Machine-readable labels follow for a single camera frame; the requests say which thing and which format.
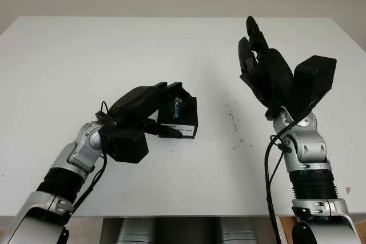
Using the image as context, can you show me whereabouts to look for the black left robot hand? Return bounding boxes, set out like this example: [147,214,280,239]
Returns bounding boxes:
[107,81,185,139]

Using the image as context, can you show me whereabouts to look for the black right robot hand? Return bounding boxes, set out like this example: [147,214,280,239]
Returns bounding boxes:
[237,15,295,122]

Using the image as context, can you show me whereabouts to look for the black RealSense box lid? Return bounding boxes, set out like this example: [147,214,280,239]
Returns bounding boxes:
[157,88,198,139]

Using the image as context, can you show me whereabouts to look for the silver black robot torso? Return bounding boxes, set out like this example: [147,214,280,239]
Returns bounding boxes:
[102,217,280,244]

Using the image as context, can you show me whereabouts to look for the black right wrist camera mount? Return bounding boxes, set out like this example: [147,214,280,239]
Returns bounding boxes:
[291,54,337,119]

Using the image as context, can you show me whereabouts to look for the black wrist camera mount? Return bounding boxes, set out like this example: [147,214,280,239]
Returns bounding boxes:
[98,128,149,165]
[291,54,337,119]

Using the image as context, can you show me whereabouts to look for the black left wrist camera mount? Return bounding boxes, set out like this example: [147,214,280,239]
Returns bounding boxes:
[98,128,149,165]

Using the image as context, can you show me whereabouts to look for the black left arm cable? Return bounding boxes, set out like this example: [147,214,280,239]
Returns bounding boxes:
[73,100,118,213]

